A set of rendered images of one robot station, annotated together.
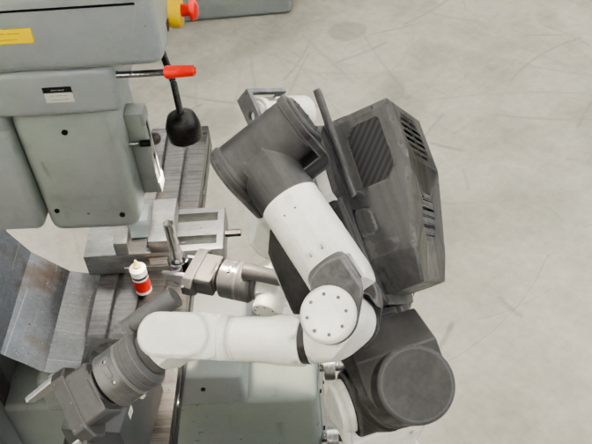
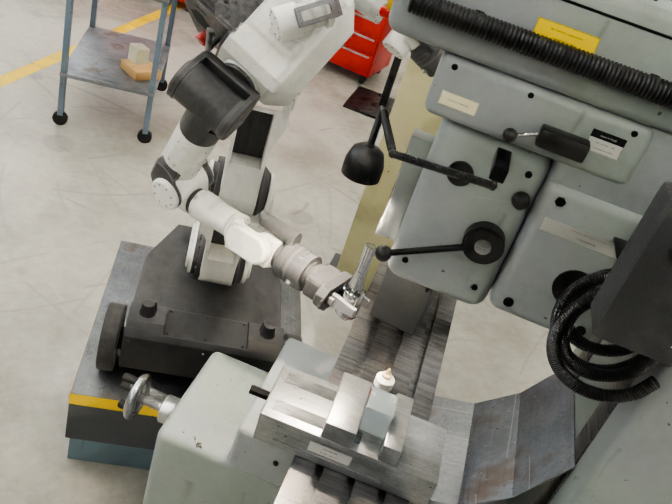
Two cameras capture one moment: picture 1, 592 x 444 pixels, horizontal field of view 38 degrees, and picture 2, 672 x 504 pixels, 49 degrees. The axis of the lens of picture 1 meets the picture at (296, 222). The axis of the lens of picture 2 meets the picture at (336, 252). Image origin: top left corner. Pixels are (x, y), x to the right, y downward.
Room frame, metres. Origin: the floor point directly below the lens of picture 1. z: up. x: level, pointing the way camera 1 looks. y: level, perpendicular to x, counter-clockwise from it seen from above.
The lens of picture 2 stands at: (2.61, 0.23, 2.03)
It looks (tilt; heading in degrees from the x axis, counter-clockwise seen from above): 32 degrees down; 181
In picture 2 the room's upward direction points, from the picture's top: 19 degrees clockwise
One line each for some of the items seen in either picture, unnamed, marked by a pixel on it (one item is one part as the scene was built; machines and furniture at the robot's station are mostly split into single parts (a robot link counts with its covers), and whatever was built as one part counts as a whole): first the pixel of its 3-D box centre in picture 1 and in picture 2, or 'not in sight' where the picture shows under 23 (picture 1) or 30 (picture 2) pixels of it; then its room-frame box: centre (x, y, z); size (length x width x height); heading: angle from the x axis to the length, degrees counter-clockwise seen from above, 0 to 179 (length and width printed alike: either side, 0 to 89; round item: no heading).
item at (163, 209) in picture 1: (164, 225); (347, 408); (1.56, 0.33, 1.05); 0.15 x 0.06 x 0.04; 177
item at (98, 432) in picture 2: not in sight; (192, 368); (0.71, -0.14, 0.20); 0.78 x 0.68 x 0.40; 14
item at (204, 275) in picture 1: (217, 277); (316, 279); (1.29, 0.19, 1.13); 0.13 x 0.12 x 0.10; 156
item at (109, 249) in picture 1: (156, 234); (354, 426); (1.56, 0.36, 1.01); 0.35 x 0.15 x 0.11; 87
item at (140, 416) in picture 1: (114, 406); (416, 273); (1.03, 0.41, 1.06); 0.22 x 0.12 x 0.20; 169
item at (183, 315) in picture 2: not in sight; (213, 279); (0.71, -0.14, 0.59); 0.64 x 0.52 x 0.33; 14
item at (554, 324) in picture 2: not in sight; (609, 321); (1.61, 0.65, 1.45); 0.18 x 0.16 x 0.21; 85
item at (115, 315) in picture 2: not in sight; (111, 336); (1.01, -0.34, 0.50); 0.20 x 0.05 x 0.20; 14
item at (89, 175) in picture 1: (86, 142); (469, 197); (1.39, 0.41, 1.47); 0.21 x 0.19 x 0.32; 175
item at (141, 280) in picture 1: (139, 275); (381, 387); (1.43, 0.39, 1.01); 0.04 x 0.04 x 0.11
